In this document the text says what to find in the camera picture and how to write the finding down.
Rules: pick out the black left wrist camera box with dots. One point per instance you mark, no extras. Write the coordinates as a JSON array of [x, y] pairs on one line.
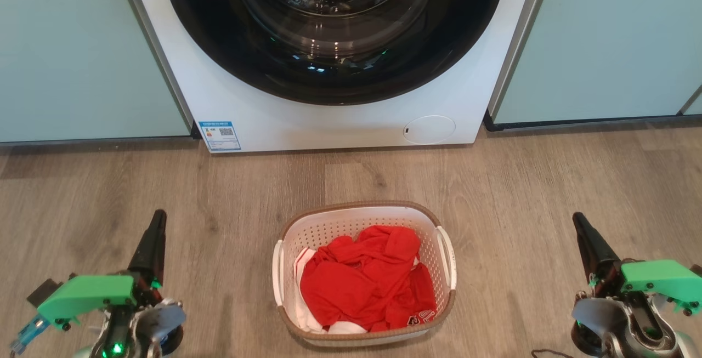
[[44, 292]]

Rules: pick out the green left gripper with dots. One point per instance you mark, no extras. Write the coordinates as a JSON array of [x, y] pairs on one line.
[[88, 295]]

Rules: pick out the blue energy label sticker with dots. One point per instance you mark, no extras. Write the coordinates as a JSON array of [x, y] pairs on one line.
[[219, 136]]

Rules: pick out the white washing machine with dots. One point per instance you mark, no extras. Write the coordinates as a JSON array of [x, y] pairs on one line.
[[329, 125]]

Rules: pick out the pale green cabinet door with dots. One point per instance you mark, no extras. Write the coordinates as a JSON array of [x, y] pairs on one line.
[[82, 62], [695, 104], [603, 45]]

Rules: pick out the red garment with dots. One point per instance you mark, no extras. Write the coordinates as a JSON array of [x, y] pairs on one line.
[[356, 287]]

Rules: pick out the round white filter cover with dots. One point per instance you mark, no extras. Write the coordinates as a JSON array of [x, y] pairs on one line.
[[429, 130]]

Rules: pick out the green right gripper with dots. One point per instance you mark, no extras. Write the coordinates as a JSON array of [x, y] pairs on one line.
[[658, 278]]

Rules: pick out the black round washer door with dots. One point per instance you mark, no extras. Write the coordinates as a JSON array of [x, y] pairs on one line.
[[219, 45]]

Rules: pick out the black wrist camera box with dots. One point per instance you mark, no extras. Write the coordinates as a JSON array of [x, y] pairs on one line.
[[696, 270], [44, 292]]

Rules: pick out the blue left camera plug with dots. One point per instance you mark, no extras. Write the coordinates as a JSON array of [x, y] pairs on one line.
[[30, 333]]

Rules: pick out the white laundry basket brown rim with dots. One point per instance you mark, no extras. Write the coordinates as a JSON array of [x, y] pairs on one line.
[[362, 215]]

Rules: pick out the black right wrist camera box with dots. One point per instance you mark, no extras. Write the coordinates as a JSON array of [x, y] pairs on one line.
[[696, 270]]

